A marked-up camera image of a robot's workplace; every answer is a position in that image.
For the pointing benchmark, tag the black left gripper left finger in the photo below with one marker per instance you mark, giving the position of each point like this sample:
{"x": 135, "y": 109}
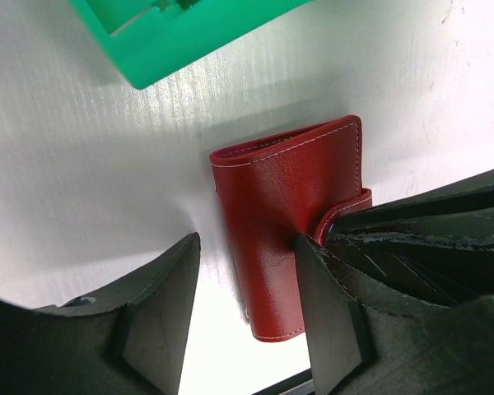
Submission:
{"x": 128, "y": 337}

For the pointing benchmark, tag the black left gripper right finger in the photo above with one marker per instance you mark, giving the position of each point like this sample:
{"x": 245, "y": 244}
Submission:
{"x": 364, "y": 337}

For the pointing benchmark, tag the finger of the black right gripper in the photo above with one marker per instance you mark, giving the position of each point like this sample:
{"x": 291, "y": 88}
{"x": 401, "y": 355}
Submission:
{"x": 442, "y": 258}
{"x": 470, "y": 194}

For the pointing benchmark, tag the red leather card holder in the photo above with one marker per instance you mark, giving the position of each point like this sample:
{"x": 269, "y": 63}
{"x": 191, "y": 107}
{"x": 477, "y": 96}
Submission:
{"x": 271, "y": 190}

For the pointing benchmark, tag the green plastic bin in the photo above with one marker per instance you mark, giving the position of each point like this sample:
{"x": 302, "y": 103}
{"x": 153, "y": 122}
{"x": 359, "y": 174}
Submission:
{"x": 149, "y": 40}

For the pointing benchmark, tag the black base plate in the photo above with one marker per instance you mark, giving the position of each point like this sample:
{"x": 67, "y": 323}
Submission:
{"x": 298, "y": 384}

